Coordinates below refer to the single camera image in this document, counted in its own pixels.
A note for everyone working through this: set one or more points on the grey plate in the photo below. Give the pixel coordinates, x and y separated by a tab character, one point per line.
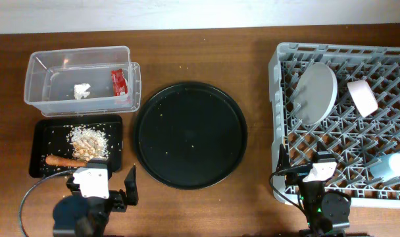
318	88

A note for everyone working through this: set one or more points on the white tissue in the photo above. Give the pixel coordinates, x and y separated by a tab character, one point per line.
81	90

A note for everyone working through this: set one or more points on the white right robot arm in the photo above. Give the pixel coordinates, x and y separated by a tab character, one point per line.
326	212

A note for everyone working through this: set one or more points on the grey dishwasher rack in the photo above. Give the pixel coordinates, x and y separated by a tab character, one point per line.
354	140

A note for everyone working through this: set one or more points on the black rectangular tray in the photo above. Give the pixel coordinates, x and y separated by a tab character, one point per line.
52	137

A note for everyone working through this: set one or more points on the pink bowl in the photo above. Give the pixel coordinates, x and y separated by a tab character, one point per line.
363	97

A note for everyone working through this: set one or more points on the round black serving tray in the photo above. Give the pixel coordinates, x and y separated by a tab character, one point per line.
190	135

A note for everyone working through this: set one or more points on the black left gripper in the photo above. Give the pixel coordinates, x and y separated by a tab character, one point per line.
119	203

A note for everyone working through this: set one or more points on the orange carrot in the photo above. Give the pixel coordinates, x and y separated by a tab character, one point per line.
63	162

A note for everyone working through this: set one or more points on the red snack wrapper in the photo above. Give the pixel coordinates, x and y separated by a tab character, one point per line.
119	83

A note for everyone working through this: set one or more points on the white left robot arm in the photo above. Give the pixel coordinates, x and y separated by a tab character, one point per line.
86	212

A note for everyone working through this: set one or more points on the food scraps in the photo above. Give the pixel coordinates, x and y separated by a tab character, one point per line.
88	145

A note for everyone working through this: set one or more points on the light blue cup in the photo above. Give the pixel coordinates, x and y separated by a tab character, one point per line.
387	167

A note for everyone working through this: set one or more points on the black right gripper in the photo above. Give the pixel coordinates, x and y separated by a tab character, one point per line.
283	161

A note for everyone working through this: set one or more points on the clear plastic bin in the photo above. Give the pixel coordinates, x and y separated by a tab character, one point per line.
51	76

